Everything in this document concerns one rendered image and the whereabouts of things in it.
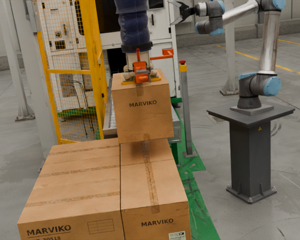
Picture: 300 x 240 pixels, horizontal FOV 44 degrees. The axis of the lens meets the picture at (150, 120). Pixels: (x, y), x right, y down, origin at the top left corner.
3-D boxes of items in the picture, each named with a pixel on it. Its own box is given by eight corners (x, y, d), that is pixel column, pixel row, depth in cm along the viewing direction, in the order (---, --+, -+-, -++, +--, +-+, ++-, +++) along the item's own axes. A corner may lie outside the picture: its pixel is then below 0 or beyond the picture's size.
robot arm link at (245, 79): (248, 92, 308) (247, 70, 304) (264, 94, 293) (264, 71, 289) (235, 95, 300) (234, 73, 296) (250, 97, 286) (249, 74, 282)
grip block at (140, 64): (133, 70, 260) (132, 62, 258) (146, 69, 260) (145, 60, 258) (133, 73, 252) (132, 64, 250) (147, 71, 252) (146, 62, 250)
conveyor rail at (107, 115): (111, 90, 560) (109, 78, 554) (114, 90, 560) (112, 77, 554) (105, 149, 341) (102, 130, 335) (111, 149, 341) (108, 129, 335)
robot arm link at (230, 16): (257, -5, 289) (191, 22, 261) (270, -7, 278) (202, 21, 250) (260, 10, 293) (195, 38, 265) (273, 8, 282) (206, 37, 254)
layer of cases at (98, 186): (60, 185, 340) (52, 145, 327) (168, 172, 344) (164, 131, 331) (30, 279, 226) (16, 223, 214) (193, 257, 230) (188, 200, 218)
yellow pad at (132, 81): (121, 76, 298) (120, 70, 297) (133, 74, 299) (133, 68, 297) (121, 85, 266) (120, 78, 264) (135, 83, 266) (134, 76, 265)
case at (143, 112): (119, 118, 324) (113, 73, 311) (165, 113, 325) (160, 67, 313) (118, 144, 267) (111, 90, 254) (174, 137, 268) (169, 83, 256)
